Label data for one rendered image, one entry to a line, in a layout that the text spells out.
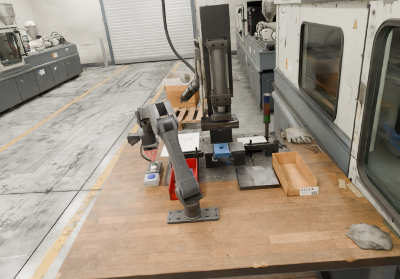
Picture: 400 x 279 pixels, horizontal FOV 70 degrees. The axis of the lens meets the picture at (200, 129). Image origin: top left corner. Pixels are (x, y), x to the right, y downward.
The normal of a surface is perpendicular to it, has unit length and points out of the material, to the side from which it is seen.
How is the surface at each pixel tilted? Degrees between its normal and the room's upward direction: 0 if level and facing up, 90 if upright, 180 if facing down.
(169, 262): 0
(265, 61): 90
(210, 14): 90
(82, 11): 90
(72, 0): 90
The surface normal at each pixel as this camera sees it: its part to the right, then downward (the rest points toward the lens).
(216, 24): 0.01, 0.39
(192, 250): -0.09, -0.92
